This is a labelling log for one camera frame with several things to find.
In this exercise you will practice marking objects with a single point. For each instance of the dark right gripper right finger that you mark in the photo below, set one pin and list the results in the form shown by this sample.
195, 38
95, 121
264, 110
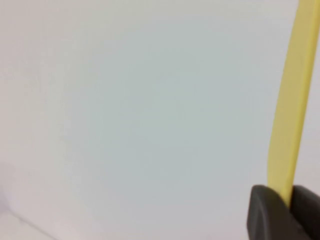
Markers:
310, 212

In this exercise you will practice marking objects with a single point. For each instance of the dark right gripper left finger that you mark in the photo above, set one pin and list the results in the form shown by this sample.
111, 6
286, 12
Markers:
267, 217

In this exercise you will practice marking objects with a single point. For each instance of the yellow plastic knife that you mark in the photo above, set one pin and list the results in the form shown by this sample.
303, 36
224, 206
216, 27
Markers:
295, 100

